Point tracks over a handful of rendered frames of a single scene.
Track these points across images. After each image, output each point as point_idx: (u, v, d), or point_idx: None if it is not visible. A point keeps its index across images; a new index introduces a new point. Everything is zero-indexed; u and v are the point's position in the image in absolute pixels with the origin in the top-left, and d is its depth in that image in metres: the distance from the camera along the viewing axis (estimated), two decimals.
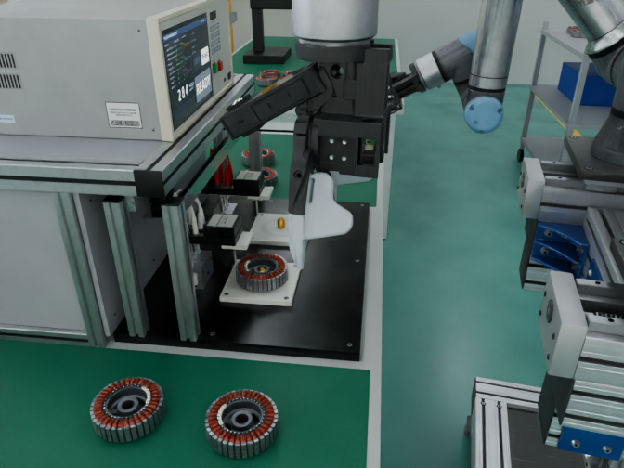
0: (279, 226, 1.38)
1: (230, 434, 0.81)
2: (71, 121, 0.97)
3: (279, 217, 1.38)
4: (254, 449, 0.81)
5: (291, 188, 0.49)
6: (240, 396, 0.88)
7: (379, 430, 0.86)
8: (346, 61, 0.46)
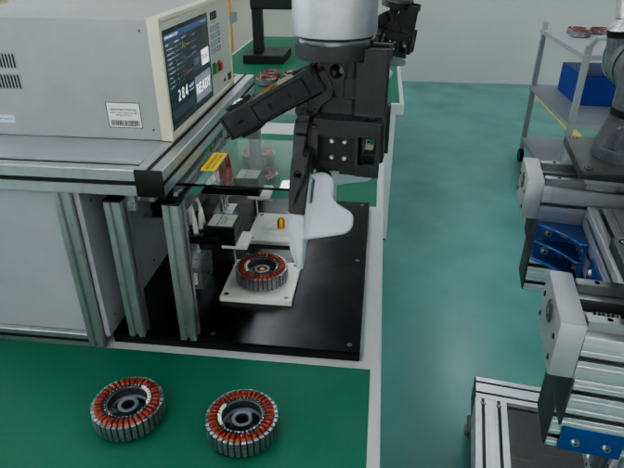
0: (279, 226, 1.38)
1: (230, 433, 0.81)
2: (71, 121, 0.97)
3: (279, 217, 1.38)
4: (254, 448, 0.81)
5: (291, 188, 0.49)
6: (240, 396, 0.88)
7: (379, 429, 0.86)
8: (346, 61, 0.46)
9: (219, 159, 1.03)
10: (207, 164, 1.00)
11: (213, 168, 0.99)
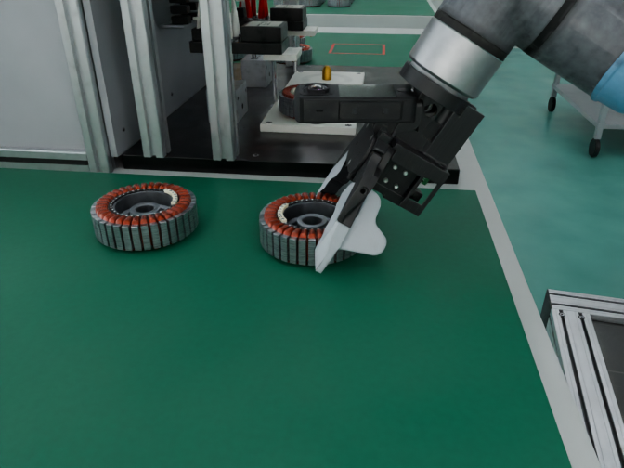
0: (324, 76, 1.11)
1: (300, 228, 0.54)
2: None
3: (325, 66, 1.11)
4: (336, 253, 0.54)
5: (351, 201, 0.50)
6: (307, 199, 0.61)
7: (509, 242, 0.59)
8: (453, 110, 0.49)
9: None
10: None
11: None
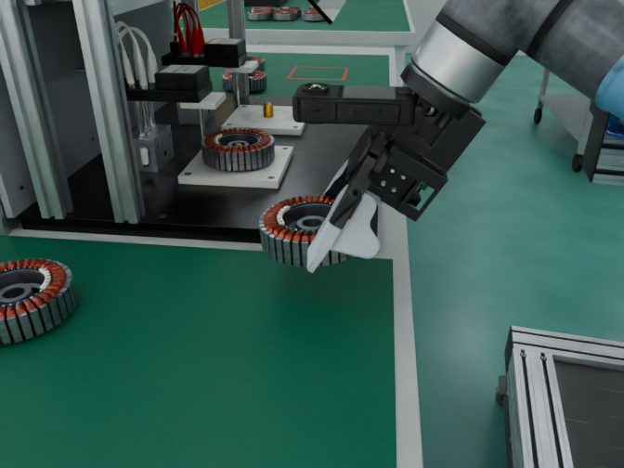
0: (265, 113, 1.06)
1: (295, 230, 0.54)
2: None
3: (266, 102, 1.06)
4: (331, 254, 0.54)
5: (343, 202, 0.50)
6: (310, 201, 0.61)
7: (412, 331, 0.54)
8: (451, 114, 0.48)
9: None
10: None
11: None
